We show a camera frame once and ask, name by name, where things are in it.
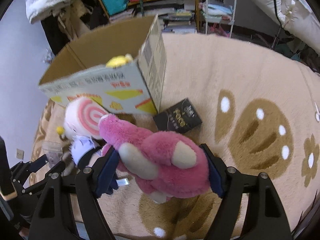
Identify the beige coat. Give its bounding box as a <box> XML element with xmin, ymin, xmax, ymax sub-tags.
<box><xmin>57</xmin><ymin>0</ymin><xmax>93</xmax><ymax>41</ymax></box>

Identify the white fluffy plush toy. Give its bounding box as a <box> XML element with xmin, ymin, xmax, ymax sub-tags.
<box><xmin>56</xmin><ymin>124</ymin><xmax>75</xmax><ymax>141</ymax></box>

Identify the pink swirl roll plush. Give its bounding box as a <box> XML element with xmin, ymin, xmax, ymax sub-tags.
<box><xmin>63</xmin><ymin>97</ymin><xmax>108</xmax><ymax>140</ymax></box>

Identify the stack of books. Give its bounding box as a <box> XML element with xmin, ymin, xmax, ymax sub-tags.
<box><xmin>109</xmin><ymin>8</ymin><xmax>136</xmax><ymax>23</ymax></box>

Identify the beige patterned blanket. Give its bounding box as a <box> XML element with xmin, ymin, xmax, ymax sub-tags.
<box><xmin>28</xmin><ymin>32</ymin><xmax>320</xmax><ymax>240</ymax></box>

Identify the black small box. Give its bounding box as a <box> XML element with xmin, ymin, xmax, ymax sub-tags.
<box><xmin>153</xmin><ymin>98</ymin><xmax>202</xmax><ymax>134</ymax></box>

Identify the cream mattress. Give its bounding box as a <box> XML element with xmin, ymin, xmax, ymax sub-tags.
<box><xmin>252</xmin><ymin>0</ymin><xmax>319</xmax><ymax>53</ymax></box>

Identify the yellow plush toy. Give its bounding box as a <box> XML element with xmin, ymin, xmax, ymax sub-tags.
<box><xmin>106</xmin><ymin>54</ymin><xmax>133</xmax><ymax>68</ymax></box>

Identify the white rolling cart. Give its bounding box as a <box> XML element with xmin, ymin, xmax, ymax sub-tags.
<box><xmin>201</xmin><ymin>0</ymin><xmax>237</xmax><ymax>38</ymax></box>

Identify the cardboard box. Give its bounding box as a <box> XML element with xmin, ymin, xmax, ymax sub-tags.
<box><xmin>39</xmin><ymin>16</ymin><xmax>167</xmax><ymax>115</ymax></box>

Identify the wooden bookshelf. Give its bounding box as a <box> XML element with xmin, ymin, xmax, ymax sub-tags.
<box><xmin>98</xmin><ymin>0</ymin><xmax>199</xmax><ymax>33</ymax></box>

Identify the wall power outlet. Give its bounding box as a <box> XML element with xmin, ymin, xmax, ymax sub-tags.
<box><xmin>16</xmin><ymin>148</ymin><xmax>24</xmax><ymax>160</ymax></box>

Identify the pink bear plush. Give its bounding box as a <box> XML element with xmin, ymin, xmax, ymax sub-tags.
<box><xmin>98</xmin><ymin>114</ymin><xmax>210</xmax><ymax>204</ymax></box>

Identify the sailor doll plush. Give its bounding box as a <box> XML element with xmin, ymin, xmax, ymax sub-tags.
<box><xmin>70</xmin><ymin>137</ymin><xmax>119</xmax><ymax>198</ymax></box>

